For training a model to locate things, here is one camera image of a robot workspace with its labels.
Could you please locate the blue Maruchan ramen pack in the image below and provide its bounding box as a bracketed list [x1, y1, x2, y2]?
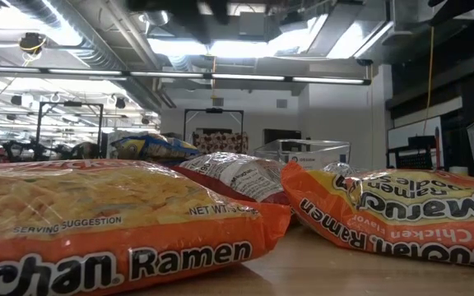
[148, 137, 202, 160]
[111, 134, 156, 160]

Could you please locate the orange Maruchan ramen pack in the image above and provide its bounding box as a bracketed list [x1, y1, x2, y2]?
[281, 160, 474, 271]
[0, 159, 292, 296]

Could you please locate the patterned brown box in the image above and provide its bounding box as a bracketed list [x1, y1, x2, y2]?
[191, 131, 249, 155]

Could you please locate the black monitor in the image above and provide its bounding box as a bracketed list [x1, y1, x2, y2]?
[263, 128, 303, 145]

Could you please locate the clear plastic bin with label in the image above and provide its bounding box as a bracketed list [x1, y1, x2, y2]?
[253, 138, 351, 170]

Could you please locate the person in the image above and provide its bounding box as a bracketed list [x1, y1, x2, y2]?
[72, 141, 98, 160]

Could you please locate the whiteboard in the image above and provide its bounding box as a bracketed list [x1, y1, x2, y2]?
[387, 116, 444, 165]

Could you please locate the black pegboard rack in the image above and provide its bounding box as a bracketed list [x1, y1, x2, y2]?
[387, 135, 438, 170]

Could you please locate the black metal rig frame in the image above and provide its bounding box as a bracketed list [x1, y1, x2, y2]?
[183, 108, 245, 143]
[35, 100, 105, 160]

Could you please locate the yellow hanging cable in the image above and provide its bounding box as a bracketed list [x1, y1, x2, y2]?
[424, 24, 436, 136]

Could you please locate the round ceiling cable reel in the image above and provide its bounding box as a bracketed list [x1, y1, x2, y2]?
[18, 31, 47, 54]

